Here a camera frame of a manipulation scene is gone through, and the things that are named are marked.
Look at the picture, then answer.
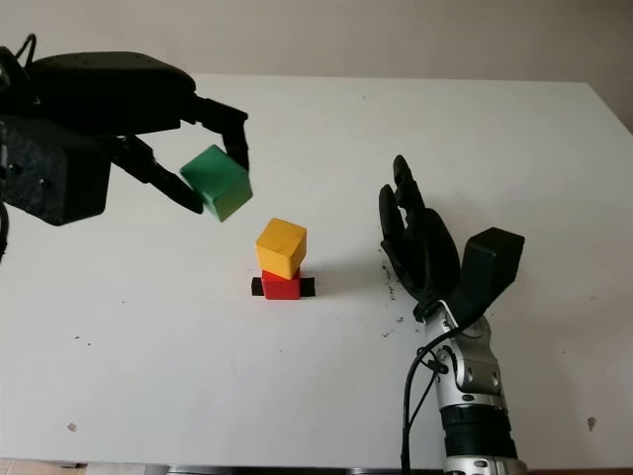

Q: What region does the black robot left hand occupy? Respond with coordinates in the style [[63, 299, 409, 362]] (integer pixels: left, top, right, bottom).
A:
[[27, 51, 251, 215]]

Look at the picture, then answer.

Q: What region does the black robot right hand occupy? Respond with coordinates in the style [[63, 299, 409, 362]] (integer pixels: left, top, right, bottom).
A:
[[378, 154, 464, 323]]

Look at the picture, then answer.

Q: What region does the yellow wooden block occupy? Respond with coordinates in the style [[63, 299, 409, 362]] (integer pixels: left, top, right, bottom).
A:
[[254, 218, 308, 279]]

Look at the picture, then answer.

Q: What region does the green wooden block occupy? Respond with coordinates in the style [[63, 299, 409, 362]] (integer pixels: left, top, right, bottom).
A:
[[179, 143, 253, 223]]

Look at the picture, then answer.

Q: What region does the red wooden block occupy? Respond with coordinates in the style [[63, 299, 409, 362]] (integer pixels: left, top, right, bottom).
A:
[[260, 269, 303, 302]]

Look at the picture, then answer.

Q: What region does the black tape strip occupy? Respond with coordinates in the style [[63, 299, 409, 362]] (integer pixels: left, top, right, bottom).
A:
[[250, 277, 317, 299]]

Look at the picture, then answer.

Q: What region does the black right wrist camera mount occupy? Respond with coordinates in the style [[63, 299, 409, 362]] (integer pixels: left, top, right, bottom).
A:
[[447, 227, 526, 326]]

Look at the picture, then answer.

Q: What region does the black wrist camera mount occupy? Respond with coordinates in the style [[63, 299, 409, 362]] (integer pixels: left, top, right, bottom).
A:
[[0, 116, 113, 228], [447, 227, 526, 326]]

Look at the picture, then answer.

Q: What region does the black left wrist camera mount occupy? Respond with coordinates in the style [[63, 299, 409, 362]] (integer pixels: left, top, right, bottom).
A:
[[0, 116, 113, 228]]

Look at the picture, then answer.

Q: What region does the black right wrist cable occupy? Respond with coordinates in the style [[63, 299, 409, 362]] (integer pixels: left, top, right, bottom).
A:
[[400, 326, 471, 475]]

